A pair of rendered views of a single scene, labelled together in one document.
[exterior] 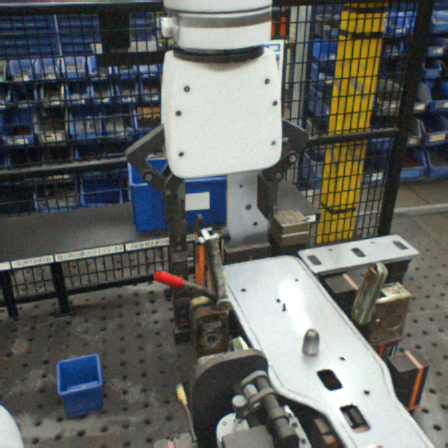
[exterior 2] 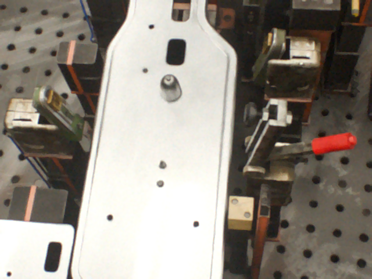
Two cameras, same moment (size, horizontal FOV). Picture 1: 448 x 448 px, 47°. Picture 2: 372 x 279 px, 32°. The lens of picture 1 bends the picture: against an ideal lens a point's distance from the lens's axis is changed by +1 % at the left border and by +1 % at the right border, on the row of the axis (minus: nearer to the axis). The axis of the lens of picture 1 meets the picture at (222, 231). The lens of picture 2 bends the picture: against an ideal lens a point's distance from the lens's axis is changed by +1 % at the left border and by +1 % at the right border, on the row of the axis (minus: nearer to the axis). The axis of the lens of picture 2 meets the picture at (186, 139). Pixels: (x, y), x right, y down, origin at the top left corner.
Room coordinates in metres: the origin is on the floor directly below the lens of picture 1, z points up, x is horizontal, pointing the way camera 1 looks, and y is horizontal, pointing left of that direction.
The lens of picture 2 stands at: (1.13, 0.10, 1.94)
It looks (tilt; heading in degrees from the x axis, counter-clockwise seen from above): 67 degrees down; 211
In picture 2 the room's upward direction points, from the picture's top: 10 degrees counter-clockwise
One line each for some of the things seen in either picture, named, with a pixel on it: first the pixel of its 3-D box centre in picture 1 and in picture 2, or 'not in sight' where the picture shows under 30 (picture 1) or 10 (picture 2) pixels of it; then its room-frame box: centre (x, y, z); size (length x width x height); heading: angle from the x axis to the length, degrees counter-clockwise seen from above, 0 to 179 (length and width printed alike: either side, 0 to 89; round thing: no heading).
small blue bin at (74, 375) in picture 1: (81, 386); not in sight; (0.87, 0.34, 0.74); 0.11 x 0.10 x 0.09; 17
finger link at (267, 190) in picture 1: (277, 182); not in sight; (0.45, -0.05, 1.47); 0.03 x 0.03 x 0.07; 16
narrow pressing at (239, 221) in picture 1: (249, 185); not in sight; (1.10, -0.06, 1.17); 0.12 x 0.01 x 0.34; 107
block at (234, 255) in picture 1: (246, 292); not in sight; (1.10, -0.06, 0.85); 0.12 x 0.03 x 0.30; 107
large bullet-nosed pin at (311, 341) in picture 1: (311, 342); (170, 88); (0.72, -0.17, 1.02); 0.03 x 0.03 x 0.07
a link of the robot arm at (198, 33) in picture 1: (215, 26); not in sight; (0.43, 0.01, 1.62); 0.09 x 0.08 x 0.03; 106
